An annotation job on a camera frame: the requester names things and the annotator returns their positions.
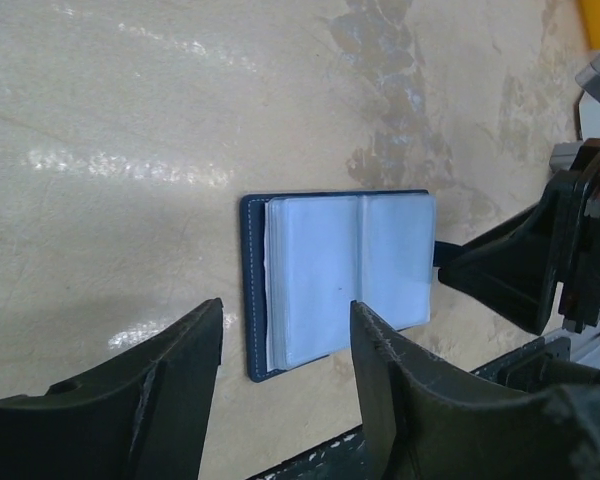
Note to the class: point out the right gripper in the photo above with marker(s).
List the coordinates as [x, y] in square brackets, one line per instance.
[508, 268]

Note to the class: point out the blue leather card holder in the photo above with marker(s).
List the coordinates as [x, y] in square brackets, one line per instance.
[307, 256]

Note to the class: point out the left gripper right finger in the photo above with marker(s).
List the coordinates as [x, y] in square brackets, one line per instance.
[470, 420]

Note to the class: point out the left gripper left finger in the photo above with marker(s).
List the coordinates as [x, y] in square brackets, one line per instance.
[140, 415]

